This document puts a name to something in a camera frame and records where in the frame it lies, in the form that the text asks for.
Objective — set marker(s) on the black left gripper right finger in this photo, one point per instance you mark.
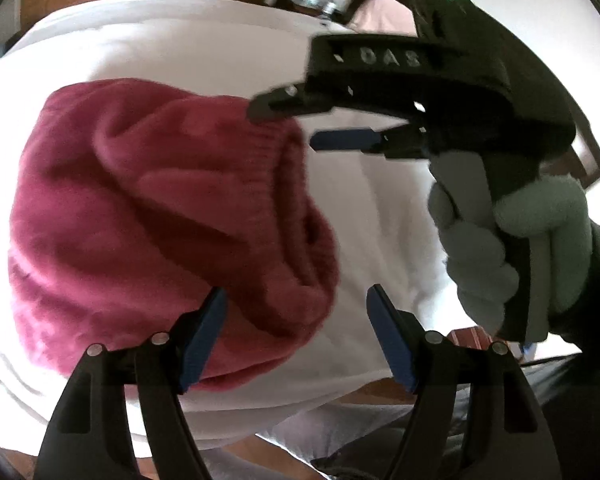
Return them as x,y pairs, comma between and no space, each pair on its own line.
475,415

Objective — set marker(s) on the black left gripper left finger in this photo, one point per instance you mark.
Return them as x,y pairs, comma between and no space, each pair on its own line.
89,435

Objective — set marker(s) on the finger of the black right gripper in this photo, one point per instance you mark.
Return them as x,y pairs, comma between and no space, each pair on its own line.
296,100
400,142

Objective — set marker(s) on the dark sleeve right forearm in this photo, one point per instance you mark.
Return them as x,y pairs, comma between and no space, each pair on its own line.
580,324

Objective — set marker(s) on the right hand in grey glove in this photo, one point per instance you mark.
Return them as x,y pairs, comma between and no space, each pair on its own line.
515,260

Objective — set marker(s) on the grey trousers of person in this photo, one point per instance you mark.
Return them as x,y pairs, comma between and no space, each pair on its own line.
348,441

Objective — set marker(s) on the pink pillow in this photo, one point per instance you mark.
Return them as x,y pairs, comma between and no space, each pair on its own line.
384,17

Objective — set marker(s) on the dark framed wall picture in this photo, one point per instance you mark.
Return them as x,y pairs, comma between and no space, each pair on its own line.
582,160

